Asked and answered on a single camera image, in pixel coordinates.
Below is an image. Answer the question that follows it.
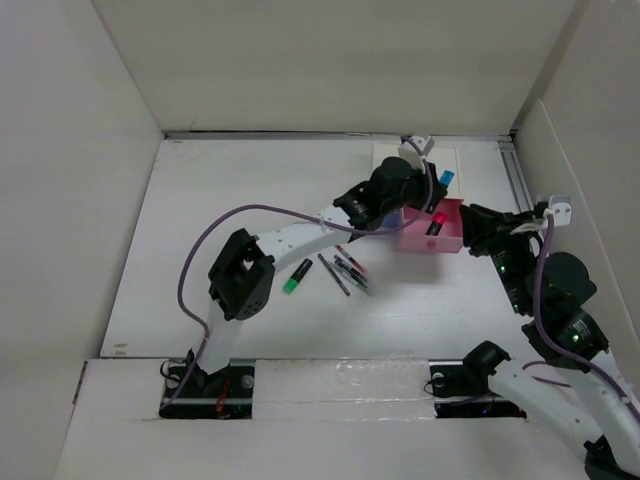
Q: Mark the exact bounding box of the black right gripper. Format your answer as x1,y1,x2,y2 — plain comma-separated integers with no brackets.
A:
457,201,540,313

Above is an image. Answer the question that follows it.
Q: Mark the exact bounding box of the pink drawer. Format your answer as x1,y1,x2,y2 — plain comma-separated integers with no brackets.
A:
398,199,463,254

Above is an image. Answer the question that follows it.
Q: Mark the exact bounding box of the blue cap highlighter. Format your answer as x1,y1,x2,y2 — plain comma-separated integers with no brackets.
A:
439,170,455,188

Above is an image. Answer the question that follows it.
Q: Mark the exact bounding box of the pink cap highlighter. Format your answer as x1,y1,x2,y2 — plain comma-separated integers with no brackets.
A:
426,212,447,236

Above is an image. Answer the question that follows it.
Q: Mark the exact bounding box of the green cap highlighter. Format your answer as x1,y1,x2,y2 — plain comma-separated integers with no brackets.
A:
283,258,313,295

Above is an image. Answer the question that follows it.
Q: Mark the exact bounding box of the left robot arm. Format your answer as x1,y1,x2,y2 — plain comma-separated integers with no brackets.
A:
188,155,446,397

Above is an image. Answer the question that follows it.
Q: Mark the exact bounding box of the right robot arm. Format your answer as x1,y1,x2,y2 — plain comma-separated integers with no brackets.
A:
459,197,639,479

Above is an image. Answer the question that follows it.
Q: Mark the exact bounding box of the white mini drawer cabinet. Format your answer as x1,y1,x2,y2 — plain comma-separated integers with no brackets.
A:
371,143,463,200

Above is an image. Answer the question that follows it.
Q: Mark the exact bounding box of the red gel pen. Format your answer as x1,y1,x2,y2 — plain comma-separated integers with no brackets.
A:
335,245,367,275

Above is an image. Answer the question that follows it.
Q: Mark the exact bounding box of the black gel pen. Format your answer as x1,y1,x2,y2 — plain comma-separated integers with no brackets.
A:
317,253,351,297

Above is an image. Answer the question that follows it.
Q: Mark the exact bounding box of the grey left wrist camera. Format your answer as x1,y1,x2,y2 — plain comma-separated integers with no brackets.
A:
398,135,435,168

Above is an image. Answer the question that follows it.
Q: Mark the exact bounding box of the aluminium rail right side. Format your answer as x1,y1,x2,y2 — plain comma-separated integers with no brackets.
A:
498,140,534,212

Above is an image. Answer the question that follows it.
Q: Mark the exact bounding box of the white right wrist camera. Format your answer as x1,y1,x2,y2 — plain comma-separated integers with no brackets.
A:
536,194,573,228

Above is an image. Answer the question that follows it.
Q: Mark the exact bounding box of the aluminium rail back edge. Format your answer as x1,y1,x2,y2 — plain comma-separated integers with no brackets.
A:
163,129,516,142

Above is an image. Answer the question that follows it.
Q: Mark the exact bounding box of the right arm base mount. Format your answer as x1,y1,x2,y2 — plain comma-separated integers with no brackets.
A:
423,341,527,419

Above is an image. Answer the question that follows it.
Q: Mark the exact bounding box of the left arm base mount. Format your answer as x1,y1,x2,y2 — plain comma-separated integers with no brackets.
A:
159,351,255,420

